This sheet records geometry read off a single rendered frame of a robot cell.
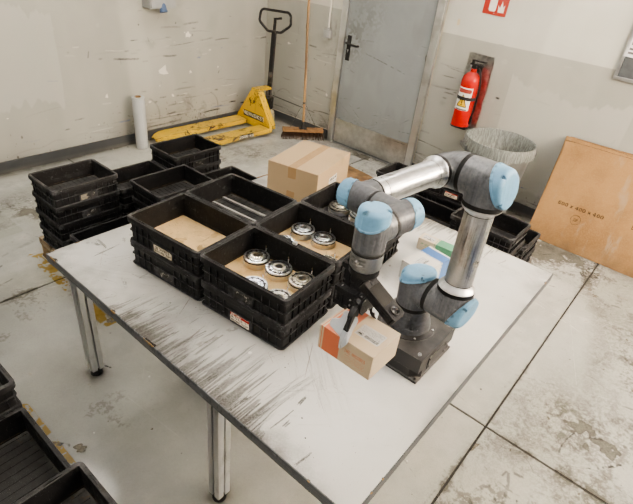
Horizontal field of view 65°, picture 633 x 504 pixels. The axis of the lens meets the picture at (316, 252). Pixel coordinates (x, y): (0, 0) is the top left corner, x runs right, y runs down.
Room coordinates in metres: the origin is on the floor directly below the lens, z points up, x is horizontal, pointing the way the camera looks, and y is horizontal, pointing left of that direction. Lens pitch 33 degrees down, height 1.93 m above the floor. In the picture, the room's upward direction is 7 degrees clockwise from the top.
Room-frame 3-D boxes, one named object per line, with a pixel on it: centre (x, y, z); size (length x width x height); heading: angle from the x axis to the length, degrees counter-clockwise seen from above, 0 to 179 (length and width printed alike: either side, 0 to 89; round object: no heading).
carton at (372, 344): (0.93, -0.13, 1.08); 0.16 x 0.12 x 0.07; 53
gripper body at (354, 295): (0.95, -0.11, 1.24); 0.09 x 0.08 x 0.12; 53
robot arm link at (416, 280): (1.36, -0.36, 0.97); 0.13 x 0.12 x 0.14; 47
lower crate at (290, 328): (1.46, 0.17, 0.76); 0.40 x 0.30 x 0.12; 59
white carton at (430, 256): (1.83, -0.48, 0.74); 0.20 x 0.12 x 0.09; 136
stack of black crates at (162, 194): (2.68, 0.91, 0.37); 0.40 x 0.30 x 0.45; 143
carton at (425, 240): (2.02, -0.60, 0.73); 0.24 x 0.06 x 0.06; 57
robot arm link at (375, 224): (0.95, -0.12, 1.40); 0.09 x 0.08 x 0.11; 137
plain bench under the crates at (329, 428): (1.81, -0.01, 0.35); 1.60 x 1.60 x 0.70; 53
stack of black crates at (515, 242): (2.68, -1.02, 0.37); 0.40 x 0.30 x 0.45; 53
